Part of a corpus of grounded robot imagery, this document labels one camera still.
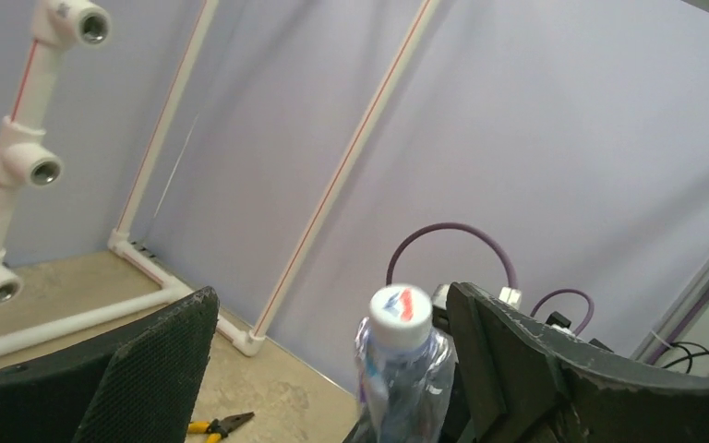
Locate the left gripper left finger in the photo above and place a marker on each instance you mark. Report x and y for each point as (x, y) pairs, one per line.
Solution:
(135, 383)

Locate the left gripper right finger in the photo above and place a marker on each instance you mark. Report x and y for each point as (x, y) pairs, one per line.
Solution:
(525, 381)

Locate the purple label bottle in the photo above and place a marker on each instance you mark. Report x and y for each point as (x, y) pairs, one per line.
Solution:
(405, 369)

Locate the yellow black pliers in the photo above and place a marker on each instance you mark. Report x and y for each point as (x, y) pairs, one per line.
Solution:
(218, 429)

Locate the white PVC pipe frame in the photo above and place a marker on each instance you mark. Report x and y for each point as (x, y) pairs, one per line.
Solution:
(58, 26)

